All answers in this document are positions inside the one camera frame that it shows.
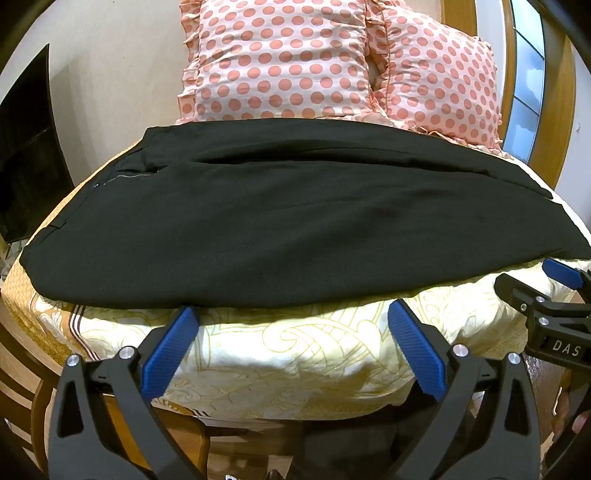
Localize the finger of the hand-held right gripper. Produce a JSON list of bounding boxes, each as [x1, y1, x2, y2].
[[544, 257, 591, 291], [494, 273, 573, 320]]

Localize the person's right hand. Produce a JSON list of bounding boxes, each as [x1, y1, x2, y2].
[[553, 385, 591, 444]]

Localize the yellow patterned bed sheet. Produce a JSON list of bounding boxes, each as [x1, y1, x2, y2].
[[0, 134, 591, 416]]

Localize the wooden headboard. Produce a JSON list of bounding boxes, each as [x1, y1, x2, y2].
[[441, 0, 477, 40]]

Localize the dark flat screen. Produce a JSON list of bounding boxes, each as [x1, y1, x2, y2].
[[0, 44, 72, 243]]

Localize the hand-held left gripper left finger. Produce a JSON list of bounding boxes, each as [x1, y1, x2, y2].
[[47, 305, 206, 480]]

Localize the large pink polka dot pillow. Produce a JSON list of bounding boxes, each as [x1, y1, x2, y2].
[[176, 0, 389, 127]]

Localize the small pink polka dot pillow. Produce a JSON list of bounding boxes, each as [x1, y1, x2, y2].
[[369, 0, 504, 151]]

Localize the wooden framed window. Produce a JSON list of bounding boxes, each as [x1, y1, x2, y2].
[[501, 0, 579, 195]]

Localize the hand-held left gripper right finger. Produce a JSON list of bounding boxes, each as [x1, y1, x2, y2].
[[388, 299, 543, 480]]

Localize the black pants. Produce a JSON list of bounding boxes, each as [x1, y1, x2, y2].
[[21, 119, 591, 311]]

